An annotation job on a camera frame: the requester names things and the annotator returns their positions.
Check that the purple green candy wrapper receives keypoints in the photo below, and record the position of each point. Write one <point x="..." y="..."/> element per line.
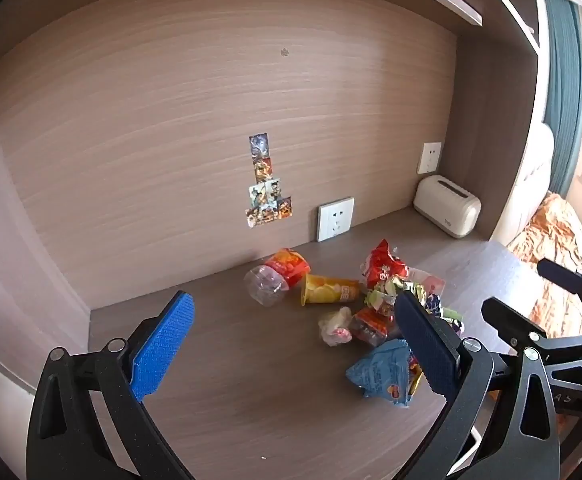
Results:
<point x="443" y="312"/>

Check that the cream plastic tissue box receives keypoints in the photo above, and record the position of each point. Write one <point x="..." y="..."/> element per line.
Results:
<point x="446" y="205"/>

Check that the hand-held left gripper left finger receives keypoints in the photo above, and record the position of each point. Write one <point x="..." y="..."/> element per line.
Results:
<point x="163" y="345"/>

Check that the yellow snack cup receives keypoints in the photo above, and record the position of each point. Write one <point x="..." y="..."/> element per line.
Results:
<point x="326" y="290"/>

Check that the orange patterned blanket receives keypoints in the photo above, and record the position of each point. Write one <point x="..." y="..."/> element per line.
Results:
<point x="556" y="240"/>

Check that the large white wall socket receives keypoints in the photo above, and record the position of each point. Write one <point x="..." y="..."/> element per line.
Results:
<point x="336" y="220"/>

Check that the red snack bag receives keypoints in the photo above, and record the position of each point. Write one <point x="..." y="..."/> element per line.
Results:
<point x="383" y="265"/>

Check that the teal curtain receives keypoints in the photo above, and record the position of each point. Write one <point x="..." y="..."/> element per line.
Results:
<point x="563" y="85"/>

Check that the small white wall socket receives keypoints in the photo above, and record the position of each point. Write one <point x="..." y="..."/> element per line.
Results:
<point x="429" y="158"/>

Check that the small white pink cup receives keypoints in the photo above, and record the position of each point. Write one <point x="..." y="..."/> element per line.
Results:
<point x="335" y="327"/>

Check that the cluster of picture stickers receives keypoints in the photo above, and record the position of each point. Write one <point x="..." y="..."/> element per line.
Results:
<point x="263" y="200"/>

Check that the clear bottle with orange label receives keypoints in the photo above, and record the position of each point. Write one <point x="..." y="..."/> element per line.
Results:
<point x="276" y="272"/>

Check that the blue snack bag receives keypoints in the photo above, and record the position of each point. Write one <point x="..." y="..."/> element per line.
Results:
<point x="381" y="372"/>

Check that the red orange snack packet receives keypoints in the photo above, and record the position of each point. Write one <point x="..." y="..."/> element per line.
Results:
<point x="373" y="327"/>

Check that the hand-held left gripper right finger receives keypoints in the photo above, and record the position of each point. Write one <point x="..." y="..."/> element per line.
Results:
<point x="423" y="345"/>

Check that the cream padded headboard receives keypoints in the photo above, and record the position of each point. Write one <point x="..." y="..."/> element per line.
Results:
<point x="528" y="185"/>

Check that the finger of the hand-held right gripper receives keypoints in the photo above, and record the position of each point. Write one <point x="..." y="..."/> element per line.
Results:
<point x="508" y="317"/>
<point x="561" y="272"/>

